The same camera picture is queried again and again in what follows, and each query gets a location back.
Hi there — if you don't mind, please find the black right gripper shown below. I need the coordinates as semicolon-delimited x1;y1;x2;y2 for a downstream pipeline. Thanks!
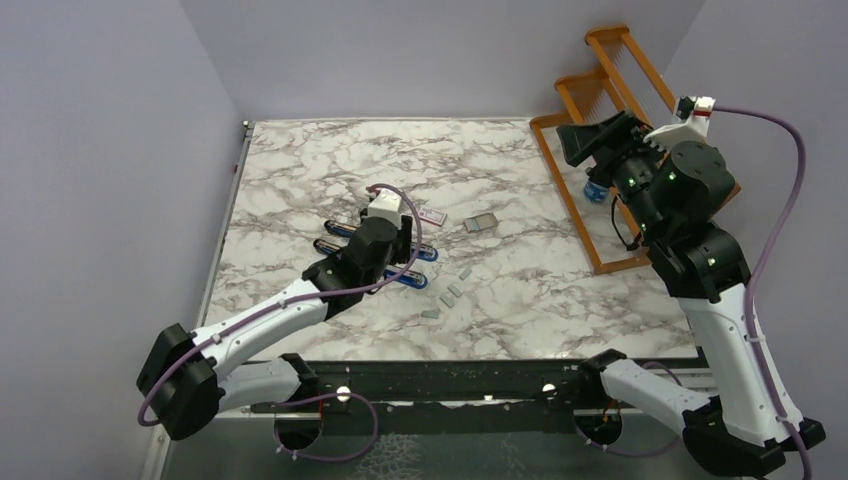
559;107;674;240

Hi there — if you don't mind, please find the blue black stapler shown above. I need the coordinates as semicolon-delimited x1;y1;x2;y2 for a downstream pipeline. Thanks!
324;220;439;262

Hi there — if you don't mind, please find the red white staple box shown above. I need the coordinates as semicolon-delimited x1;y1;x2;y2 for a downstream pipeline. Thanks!
417;207;447;227

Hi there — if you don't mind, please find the staple box tray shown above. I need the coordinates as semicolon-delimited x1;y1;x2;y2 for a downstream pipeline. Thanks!
464;212;499;232

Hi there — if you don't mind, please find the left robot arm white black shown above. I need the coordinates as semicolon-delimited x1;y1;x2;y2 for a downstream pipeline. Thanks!
136;215;422;440

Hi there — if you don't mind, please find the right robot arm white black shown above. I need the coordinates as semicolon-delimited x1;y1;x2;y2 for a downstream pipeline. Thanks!
557;111;826;478

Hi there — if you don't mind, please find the blue lidded small jar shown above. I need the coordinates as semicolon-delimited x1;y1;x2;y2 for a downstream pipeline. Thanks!
583;179;609;204

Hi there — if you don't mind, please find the orange wooden tiered rack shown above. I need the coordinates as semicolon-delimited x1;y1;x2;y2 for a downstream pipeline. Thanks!
529;25;742;276

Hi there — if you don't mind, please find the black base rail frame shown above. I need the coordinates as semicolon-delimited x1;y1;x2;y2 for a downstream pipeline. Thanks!
238;358;717;439

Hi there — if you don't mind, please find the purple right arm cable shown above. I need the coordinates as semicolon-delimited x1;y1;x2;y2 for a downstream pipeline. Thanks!
573;105;816;480

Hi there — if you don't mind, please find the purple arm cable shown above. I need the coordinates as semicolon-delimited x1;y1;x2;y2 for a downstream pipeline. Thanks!
573;105;816;480
137;183;425;463

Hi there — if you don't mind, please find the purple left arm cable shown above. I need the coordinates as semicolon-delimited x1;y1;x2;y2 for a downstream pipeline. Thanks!
137;183;425;463

